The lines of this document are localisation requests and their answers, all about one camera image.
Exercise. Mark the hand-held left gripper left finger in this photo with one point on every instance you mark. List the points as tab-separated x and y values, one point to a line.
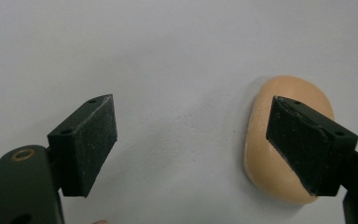
84	146

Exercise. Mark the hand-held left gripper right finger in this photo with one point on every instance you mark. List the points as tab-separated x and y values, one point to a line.
307	146

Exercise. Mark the tan bread roll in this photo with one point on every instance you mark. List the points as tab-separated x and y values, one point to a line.
265	168

